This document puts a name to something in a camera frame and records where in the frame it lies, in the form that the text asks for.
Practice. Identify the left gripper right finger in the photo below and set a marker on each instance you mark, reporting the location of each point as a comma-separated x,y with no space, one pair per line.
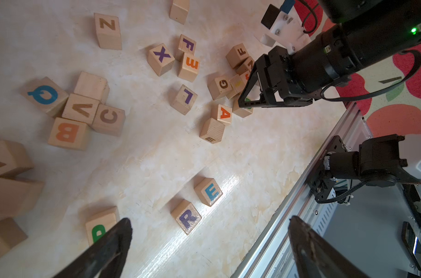
316,258

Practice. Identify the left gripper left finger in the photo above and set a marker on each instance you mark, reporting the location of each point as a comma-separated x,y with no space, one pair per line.
104,259

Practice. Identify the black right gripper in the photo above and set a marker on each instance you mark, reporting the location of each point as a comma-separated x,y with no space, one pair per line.
278,83

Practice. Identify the wooden block letter R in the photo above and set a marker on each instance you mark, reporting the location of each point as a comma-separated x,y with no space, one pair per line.
187,216

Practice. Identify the wooden block letter E blue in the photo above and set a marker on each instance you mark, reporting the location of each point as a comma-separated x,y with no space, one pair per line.
208,191

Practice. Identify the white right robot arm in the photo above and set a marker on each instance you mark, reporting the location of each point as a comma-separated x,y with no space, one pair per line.
363,33

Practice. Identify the wooden block letter D green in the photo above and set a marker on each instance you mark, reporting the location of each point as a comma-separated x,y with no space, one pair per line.
241,112

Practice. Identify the wooden block yellow letter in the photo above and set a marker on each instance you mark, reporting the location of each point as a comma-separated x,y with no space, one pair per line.
238,84

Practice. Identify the wooden block letter A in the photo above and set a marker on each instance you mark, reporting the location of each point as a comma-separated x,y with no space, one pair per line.
222,113

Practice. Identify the wooden block letter G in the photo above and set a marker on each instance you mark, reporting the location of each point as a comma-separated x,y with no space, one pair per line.
220,87

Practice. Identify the wooden block brown letter D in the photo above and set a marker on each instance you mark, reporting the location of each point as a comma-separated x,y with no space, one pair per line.
247,65

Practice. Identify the wooden block letter P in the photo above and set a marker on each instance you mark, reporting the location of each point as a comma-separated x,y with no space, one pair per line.
99,224

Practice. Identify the wooden block brown letter N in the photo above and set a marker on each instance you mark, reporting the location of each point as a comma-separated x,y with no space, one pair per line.
237,55

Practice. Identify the wooden block letter L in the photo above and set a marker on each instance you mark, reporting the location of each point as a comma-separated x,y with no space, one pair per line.
184,100

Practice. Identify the wooden block orange letter E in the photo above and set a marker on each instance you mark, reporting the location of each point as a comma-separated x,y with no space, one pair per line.
189,68

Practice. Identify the wooden block purple letter F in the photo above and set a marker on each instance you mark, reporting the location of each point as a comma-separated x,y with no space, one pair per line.
186,45

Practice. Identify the wooden block letter X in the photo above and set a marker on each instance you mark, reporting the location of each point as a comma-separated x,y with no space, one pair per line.
160,59

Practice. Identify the wooden block letter V green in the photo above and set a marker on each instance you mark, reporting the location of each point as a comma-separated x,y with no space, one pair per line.
10,235

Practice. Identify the wooden block letter B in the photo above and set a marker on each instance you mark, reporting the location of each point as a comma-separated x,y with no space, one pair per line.
70,134

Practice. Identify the wooden block letter C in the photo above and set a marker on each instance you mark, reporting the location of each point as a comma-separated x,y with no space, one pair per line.
109,120

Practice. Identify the wooden block letter K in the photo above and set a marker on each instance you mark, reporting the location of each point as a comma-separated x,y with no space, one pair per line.
14,159

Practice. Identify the wooden block brown letter V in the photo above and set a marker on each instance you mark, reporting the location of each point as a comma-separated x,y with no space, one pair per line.
81,109

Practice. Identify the wooden block letter Z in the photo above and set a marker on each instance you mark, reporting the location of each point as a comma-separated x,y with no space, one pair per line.
108,31

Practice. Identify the wooden block letter Q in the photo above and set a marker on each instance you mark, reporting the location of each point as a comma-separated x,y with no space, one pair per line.
46,95

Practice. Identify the plain wooden block near A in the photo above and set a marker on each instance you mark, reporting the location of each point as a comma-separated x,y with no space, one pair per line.
212,131

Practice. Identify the plain wooden block far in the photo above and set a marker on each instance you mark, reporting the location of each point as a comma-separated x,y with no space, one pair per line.
179,10

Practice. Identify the plain wooden block near K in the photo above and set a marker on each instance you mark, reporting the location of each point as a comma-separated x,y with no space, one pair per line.
17,197

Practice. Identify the plain wooden block near Q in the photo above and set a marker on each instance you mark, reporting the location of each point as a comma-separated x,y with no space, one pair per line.
92,86

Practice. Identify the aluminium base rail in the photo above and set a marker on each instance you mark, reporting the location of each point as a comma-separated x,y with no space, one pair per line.
380,232

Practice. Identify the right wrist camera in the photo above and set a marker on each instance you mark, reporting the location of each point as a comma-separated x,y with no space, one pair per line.
282,26

